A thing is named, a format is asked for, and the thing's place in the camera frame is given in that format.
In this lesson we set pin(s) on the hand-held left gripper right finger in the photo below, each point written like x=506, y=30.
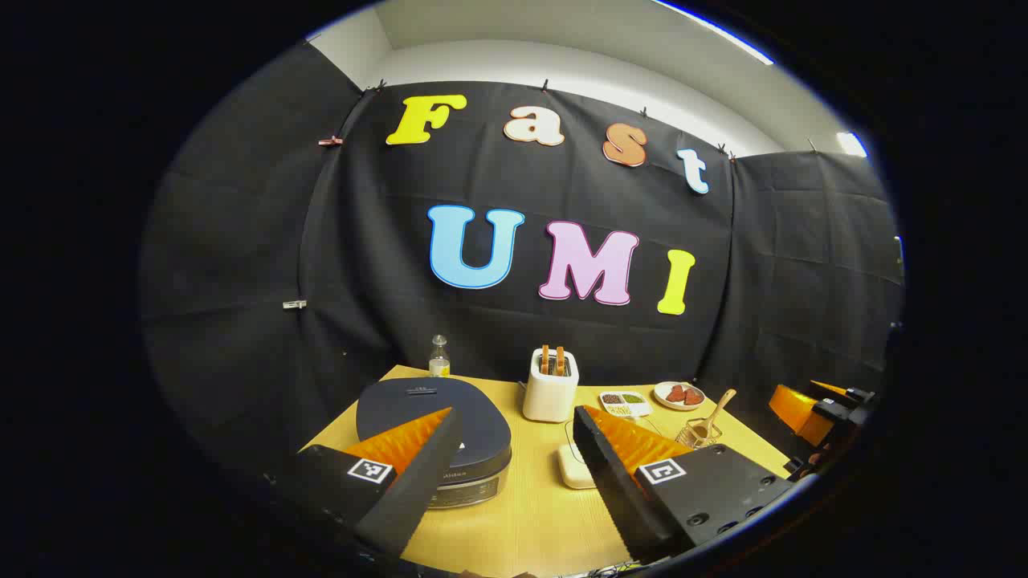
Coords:
x=610, y=474

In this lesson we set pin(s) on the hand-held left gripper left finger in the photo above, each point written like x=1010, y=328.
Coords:
x=422, y=482

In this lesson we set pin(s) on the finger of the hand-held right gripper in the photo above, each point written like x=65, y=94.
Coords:
x=843, y=393
x=803, y=413

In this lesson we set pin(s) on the white rice container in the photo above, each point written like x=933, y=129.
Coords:
x=572, y=470

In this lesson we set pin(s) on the dark lidded rice cooker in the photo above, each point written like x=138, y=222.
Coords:
x=482, y=433

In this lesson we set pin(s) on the wooden spoon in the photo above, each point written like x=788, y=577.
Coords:
x=719, y=405

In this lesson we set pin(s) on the white divided bean dish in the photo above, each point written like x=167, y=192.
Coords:
x=625, y=406

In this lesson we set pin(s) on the round white plate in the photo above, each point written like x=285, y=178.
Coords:
x=660, y=395

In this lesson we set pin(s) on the white toaster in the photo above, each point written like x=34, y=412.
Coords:
x=550, y=397

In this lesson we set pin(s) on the red meat piece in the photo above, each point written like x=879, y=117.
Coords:
x=693, y=396
x=675, y=394

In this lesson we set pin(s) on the small glass bottle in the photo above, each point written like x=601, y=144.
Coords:
x=438, y=365

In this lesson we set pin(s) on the black backdrop cloth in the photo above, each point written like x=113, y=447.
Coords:
x=241, y=241

